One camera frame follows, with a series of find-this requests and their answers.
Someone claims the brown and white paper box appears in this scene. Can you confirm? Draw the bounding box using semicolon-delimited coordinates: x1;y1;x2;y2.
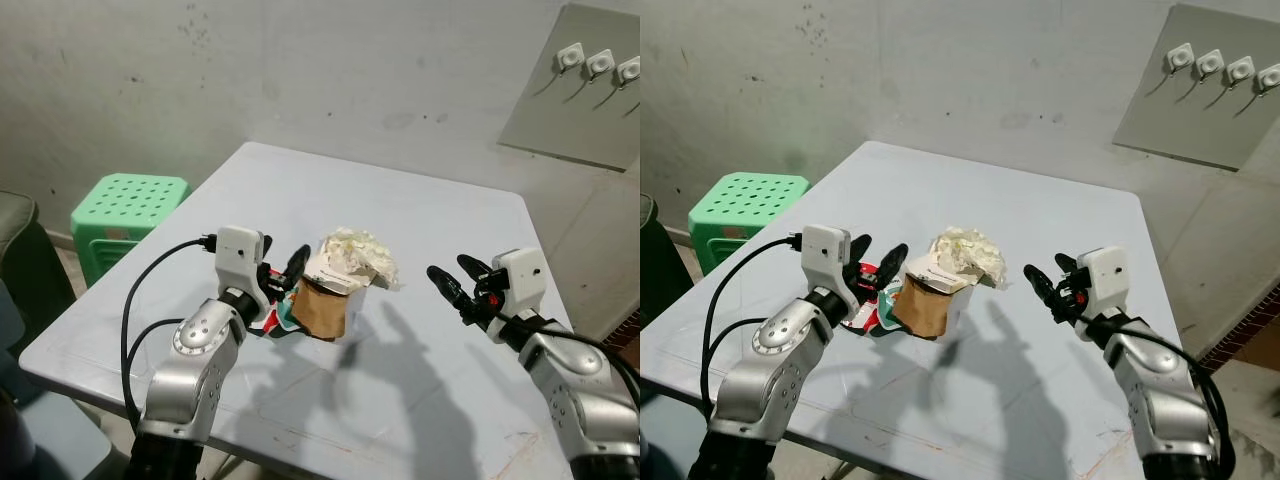
888;250;978;343
288;248;373;344

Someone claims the red and white crumpled wrapper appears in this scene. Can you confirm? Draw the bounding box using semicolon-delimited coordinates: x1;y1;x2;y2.
262;288;303;337
848;284;899;337

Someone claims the crumpled white tissue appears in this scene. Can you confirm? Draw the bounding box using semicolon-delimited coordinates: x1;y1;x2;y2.
318;227;402;293
928;225;1008;292

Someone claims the green plastic stool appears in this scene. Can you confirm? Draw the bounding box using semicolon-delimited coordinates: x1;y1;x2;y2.
687;172;810;277
70;173;191;290

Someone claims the red brick row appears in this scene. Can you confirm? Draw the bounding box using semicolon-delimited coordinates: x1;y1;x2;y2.
1193;308;1280;379
597;308;641;353

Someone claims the dark upholstered chair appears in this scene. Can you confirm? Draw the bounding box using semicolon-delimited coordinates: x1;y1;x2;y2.
0;189;78;336
640;194;703;351

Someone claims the grey hook board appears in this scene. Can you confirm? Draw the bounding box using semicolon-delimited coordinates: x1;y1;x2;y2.
497;2;641;172
1112;3;1280;172

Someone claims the blue plastic chair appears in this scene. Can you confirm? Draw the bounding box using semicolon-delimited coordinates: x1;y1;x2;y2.
0;280;113;480
640;392;713;480

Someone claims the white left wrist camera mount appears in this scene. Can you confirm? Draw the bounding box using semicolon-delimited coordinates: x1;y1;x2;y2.
800;224;852;297
214;226;272;301

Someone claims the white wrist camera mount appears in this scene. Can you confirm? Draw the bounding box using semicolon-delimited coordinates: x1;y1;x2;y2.
491;247;552;320
1075;245;1132;317
800;224;852;297
214;226;272;301

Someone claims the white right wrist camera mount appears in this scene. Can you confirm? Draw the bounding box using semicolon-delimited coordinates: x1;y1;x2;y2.
1075;245;1132;317
491;247;552;320

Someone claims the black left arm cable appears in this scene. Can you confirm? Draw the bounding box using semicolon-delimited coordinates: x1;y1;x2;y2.
119;234;220;429
700;232;805;419

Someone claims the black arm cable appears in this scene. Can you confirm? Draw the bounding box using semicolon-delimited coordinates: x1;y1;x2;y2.
119;234;220;429
512;314;641;406
700;232;805;419
1092;313;1239;473

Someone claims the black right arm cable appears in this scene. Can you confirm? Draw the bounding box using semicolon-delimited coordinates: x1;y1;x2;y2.
1092;313;1239;473
512;314;641;406

